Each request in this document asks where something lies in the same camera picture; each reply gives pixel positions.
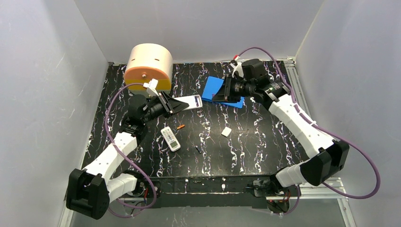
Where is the aluminium frame rail right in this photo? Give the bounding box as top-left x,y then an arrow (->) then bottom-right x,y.
283,58 -> 311,116

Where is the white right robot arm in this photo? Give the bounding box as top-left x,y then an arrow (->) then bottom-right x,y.
212,59 -> 349,188

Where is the cream cylindrical drum container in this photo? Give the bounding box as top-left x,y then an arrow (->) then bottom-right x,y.
123,43 -> 173,96

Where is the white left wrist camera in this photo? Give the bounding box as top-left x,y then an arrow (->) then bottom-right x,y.
143,79 -> 159,97

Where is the white battery cover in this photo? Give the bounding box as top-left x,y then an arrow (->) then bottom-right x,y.
221,127 -> 232,137

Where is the small white buttoned remote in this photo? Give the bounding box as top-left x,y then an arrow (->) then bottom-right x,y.
160,126 -> 181,152

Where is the black base bar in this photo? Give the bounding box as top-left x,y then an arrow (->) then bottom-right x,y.
150,175 -> 276,209

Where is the blue flat foam pad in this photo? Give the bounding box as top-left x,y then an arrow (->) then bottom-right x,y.
201,76 -> 245,109

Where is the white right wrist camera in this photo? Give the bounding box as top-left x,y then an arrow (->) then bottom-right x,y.
229,55 -> 244,78

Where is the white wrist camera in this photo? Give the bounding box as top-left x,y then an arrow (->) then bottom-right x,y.
143,79 -> 159,97
229,55 -> 244,78

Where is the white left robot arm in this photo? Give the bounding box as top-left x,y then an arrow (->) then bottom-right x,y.
66,92 -> 201,220

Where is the long white remote control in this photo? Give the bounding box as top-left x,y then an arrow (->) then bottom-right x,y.
174,95 -> 203,111

